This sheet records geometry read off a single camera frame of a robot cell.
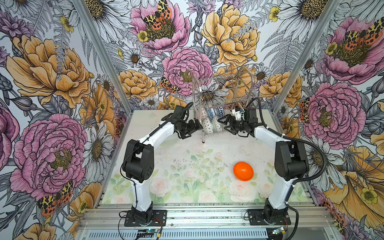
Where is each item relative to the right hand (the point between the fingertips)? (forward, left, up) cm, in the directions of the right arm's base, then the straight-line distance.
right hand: (221, 126), depth 92 cm
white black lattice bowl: (+3, +2, -3) cm, 5 cm away
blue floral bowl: (+15, +5, -3) cm, 16 cm away
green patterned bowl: (+3, +8, -3) cm, 9 cm away
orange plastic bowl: (-23, -11, -12) cm, 28 cm away
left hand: (-4, +15, -1) cm, 16 cm away
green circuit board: (-51, -21, -16) cm, 58 cm away
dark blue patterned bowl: (+14, +10, -3) cm, 17 cm away
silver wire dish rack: (+33, +1, -2) cm, 33 cm away
